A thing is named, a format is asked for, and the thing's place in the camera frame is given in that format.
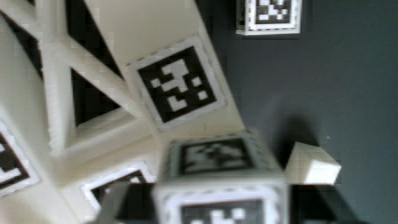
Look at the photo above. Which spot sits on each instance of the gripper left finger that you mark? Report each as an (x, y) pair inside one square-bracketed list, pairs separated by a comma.
[(126, 205)]

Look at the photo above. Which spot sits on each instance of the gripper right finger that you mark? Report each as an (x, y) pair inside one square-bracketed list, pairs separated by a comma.
[(318, 206)]

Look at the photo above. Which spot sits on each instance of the white right fence bar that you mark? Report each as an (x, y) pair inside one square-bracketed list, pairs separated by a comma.
[(311, 168)]

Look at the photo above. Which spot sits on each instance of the white tagged cube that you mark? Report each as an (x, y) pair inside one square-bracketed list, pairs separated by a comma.
[(220, 185), (268, 17)]

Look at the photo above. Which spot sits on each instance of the white chair back part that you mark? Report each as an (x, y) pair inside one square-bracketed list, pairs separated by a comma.
[(112, 85)]

